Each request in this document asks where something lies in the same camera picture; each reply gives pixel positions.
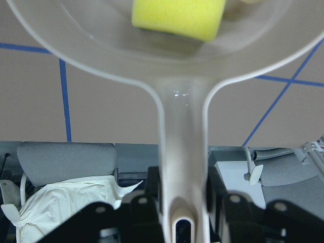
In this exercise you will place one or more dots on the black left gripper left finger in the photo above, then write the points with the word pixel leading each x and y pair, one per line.
pixel 154 193

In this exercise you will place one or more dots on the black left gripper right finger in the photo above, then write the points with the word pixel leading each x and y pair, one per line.
pixel 215 191

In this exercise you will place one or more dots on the grey office chair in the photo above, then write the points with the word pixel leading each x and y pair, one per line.
pixel 49 162

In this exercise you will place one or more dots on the beige plastic dustpan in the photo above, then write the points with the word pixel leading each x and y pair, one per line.
pixel 182 75

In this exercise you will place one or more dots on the yellow sponge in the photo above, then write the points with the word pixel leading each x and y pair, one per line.
pixel 194 19

